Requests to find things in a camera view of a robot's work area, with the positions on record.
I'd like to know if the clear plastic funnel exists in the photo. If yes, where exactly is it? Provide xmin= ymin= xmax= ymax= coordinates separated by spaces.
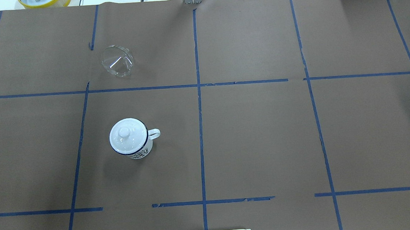
xmin=101 ymin=45 xmax=134 ymax=77

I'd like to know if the yellow tape roll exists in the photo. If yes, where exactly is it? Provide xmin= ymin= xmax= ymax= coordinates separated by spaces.
xmin=17 ymin=0 xmax=71 ymax=9

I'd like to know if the white enamel cup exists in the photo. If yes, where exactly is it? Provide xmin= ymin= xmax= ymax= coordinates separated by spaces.
xmin=113 ymin=128 xmax=161 ymax=159

